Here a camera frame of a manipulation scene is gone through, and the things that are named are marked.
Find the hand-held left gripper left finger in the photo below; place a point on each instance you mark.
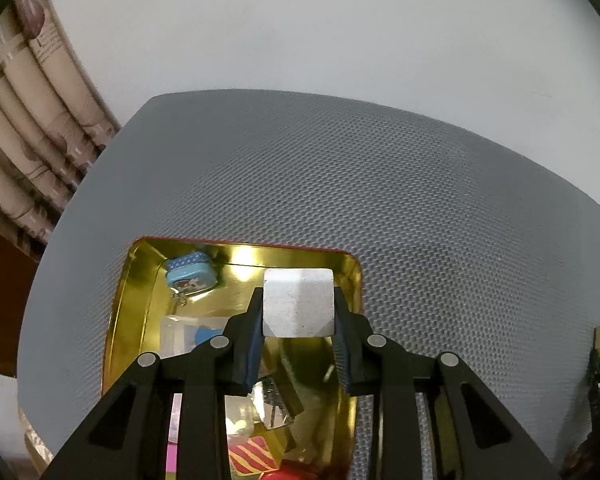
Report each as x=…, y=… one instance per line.
x=254, y=355

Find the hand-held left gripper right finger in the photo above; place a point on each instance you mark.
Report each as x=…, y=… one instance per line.
x=341, y=355

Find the white cube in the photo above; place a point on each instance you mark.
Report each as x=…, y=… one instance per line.
x=297, y=302

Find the clear case with blue piece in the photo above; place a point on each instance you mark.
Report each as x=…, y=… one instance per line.
x=180, y=332

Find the red yellow striped packet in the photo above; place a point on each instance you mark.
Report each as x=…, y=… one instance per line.
x=252, y=455

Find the small blue cartoon tin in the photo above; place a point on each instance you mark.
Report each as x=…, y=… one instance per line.
x=190, y=272

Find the red rounded square box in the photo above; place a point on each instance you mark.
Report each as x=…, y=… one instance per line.
x=290, y=475

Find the red tin box gold inside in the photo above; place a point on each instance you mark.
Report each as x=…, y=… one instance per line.
x=135, y=300

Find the magenta rectangular block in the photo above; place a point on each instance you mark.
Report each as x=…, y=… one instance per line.
x=172, y=460

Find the grey mesh mat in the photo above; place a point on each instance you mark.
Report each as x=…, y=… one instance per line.
x=380, y=185

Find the dark wooden cabinet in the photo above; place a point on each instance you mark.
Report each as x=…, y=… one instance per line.
x=597, y=410

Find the beige patterned curtain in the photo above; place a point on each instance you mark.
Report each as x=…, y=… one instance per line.
x=30, y=125

